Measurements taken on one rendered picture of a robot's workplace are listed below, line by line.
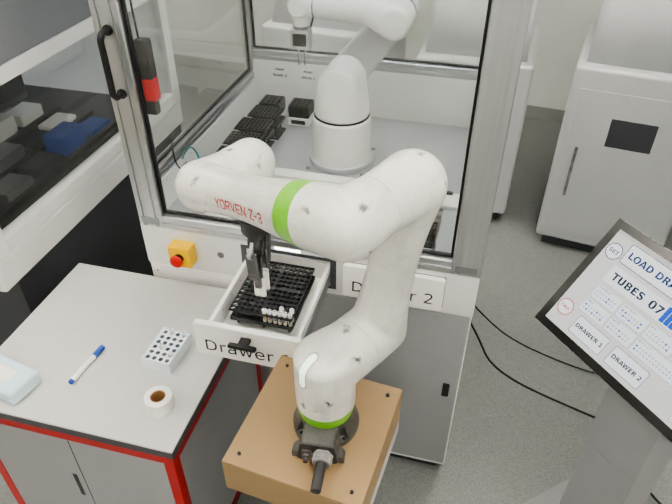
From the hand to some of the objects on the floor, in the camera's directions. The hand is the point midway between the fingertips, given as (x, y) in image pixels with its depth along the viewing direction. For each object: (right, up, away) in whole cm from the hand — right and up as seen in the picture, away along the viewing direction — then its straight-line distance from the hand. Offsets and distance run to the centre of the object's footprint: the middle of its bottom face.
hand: (261, 282), depth 156 cm
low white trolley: (-43, -78, +63) cm, 109 cm away
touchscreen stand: (+90, -95, +41) cm, 138 cm away
